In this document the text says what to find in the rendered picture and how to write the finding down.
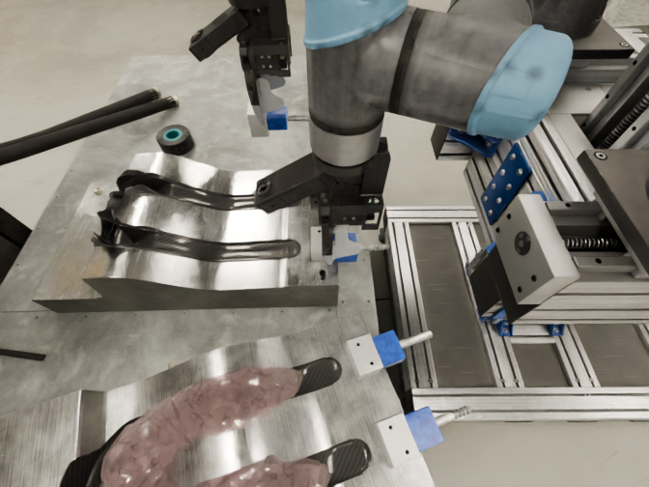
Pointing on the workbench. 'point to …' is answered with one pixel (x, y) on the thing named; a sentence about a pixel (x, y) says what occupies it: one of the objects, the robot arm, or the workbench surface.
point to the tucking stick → (22, 354)
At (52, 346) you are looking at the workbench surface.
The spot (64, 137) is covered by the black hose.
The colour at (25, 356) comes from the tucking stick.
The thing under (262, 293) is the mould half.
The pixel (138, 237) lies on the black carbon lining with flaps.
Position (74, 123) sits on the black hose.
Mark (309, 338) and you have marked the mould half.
